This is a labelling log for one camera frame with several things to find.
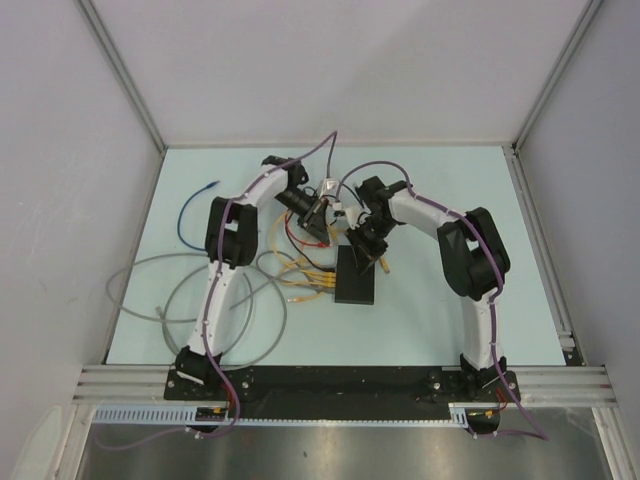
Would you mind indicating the aluminium frame rail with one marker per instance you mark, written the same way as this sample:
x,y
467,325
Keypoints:
x,y
550,386

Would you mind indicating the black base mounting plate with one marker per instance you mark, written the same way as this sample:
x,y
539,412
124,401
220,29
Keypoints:
x,y
439,384

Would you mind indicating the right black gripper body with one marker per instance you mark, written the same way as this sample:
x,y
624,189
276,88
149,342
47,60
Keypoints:
x,y
373,230

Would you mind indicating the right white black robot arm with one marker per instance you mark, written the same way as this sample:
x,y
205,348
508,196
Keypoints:
x,y
473,256

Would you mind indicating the white slotted cable duct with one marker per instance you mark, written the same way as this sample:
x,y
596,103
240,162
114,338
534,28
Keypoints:
x,y
452,415

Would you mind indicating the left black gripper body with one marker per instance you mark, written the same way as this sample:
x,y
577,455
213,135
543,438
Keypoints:
x,y
310,210

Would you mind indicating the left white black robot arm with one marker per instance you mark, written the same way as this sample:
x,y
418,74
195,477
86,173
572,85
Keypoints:
x,y
231,244

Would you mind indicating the black network switch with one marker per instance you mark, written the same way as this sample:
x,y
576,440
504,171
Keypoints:
x,y
352,286

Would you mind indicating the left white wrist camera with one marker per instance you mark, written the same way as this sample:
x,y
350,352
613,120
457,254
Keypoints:
x,y
328,187

